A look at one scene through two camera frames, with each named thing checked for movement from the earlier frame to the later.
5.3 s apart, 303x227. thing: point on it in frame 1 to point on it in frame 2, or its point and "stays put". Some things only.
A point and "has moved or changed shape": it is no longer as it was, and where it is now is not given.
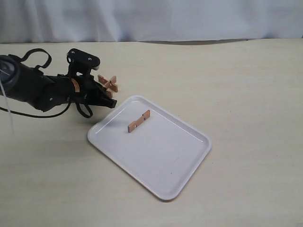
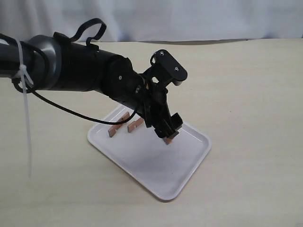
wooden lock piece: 112,84 has moved or changed shape
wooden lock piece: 145,116 stays put
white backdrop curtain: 41,21 stays put
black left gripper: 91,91 to 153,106
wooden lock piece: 101,80 has moved or changed shape
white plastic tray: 163,152 stays put
